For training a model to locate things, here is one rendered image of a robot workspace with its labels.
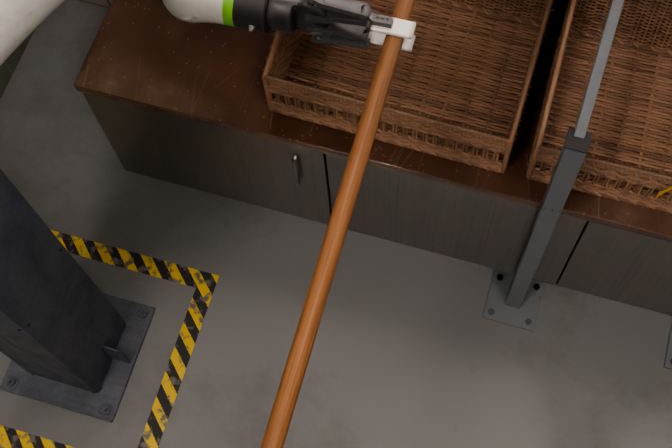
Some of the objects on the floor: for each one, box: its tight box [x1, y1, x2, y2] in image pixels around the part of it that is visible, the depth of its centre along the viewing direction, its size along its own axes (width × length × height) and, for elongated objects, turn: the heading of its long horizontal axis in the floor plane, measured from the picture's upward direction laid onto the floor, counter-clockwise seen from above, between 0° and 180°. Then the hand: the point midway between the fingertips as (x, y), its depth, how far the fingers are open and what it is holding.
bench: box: [74, 0, 672, 316], centre depth 251 cm, size 56×242×58 cm, turn 74°
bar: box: [453, 0, 672, 370], centre depth 218 cm, size 31×127×118 cm, turn 74°
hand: (393, 33), depth 163 cm, fingers closed on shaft, 3 cm apart
